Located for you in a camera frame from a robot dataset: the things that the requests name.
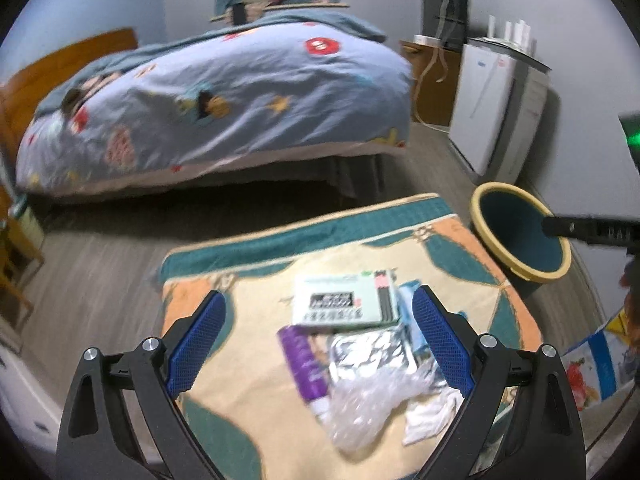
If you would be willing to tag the purple foil snack packet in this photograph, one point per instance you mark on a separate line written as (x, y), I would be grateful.
(300, 355)

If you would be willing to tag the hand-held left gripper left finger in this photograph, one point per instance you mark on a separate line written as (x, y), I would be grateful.
(197, 345)

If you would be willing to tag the white air purifier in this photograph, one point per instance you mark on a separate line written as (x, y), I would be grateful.
(480, 105)

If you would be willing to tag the black television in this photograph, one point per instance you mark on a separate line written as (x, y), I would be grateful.
(435, 10)

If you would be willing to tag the wooden nightstand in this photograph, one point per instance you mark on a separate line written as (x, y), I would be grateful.
(445, 105)

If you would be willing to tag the plaid cloth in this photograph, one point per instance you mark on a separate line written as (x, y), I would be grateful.
(259, 11)

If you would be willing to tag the white cabinet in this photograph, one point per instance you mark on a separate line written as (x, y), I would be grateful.
(20, 395)

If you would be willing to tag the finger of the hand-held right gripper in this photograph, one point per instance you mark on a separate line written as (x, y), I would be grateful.
(565, 227)

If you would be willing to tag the teal bin with yellow rim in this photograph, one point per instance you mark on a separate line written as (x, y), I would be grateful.
(505, 230)

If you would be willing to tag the white medicine box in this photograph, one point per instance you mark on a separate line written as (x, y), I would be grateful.
(345, 300)

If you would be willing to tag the small white box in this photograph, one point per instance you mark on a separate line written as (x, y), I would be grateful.
(426, 40)

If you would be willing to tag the white tissue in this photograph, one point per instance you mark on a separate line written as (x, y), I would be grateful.
(425, 415)

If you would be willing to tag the clear plastic bag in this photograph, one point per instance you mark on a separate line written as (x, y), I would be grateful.
(360, 410)

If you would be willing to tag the wooden window sill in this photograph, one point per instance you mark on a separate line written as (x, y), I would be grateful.
(310, 6)

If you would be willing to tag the green lidded jar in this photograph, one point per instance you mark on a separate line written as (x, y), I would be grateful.
(30, 225)

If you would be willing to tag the wooden headboard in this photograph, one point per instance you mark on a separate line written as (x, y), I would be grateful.
(50, 60)

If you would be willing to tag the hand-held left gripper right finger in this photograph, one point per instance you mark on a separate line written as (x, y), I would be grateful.
(442, 340)

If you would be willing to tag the wooden chair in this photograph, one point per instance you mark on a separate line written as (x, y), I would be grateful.
(10, 260)

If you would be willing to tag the light blue face mask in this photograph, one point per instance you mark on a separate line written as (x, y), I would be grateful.
(406, 310)

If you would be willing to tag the bed with cartoon duvet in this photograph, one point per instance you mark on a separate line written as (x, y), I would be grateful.
(250, 85)

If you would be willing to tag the printed beige and teal mat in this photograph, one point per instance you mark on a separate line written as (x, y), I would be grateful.
(250, 310)

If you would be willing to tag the black upright item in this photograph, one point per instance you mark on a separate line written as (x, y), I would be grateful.
(240, 14)

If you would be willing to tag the white router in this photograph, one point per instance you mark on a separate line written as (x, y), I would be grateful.
(510, 40)

